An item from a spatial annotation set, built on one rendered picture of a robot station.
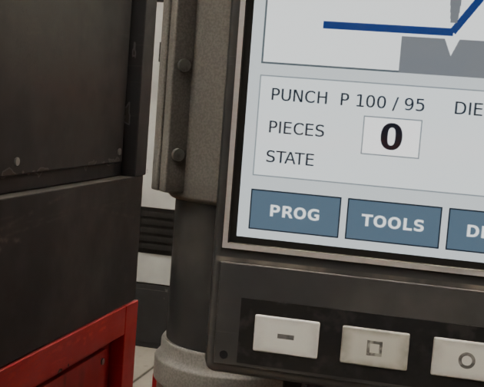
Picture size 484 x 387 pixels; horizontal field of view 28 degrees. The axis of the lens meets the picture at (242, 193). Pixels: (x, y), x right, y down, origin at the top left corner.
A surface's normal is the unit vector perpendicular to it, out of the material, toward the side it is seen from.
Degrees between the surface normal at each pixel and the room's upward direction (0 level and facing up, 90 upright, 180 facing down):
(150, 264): 90
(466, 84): 90
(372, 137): 90
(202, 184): 90
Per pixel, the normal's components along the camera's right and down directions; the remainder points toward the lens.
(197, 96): -0.63, 0.03
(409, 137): -0.22, 0.08
